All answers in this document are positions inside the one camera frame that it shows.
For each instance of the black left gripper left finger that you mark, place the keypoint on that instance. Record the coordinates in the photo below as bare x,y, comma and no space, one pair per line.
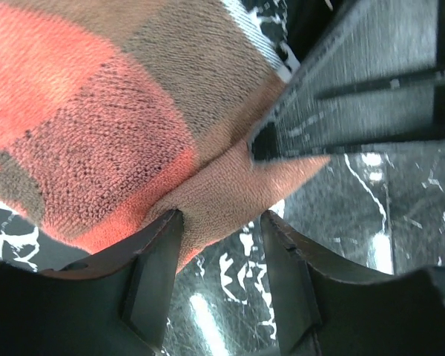
114,302

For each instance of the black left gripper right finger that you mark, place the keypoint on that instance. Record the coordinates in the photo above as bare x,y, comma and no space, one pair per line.
325,304

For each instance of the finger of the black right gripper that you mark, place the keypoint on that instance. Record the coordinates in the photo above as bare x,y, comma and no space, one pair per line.
375,82

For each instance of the orange patterned towel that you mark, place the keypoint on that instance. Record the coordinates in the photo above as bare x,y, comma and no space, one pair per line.
113,112

